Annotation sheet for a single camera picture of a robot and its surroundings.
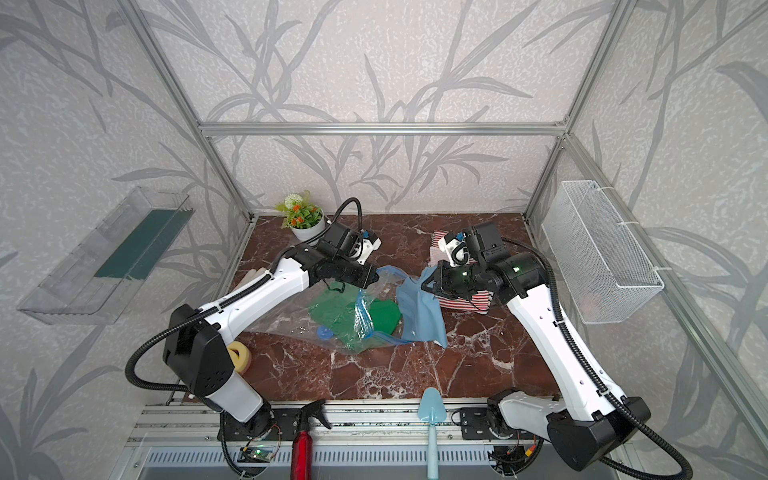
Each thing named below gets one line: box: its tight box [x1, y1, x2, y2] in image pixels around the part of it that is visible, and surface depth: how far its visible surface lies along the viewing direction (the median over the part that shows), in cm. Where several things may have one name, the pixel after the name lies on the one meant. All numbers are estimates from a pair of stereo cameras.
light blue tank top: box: [397, 265, 448, 348], surface depth 70 cm
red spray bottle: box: [290, 399, 332, 480], surface depth 70 cm
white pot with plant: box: [274, 190, 325, 244], surface depth 106 cm
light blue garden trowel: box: [417, 387, 447, 480], surface depth 75 cm
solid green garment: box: [310, 286, 403, 352], surface depth 82 cm
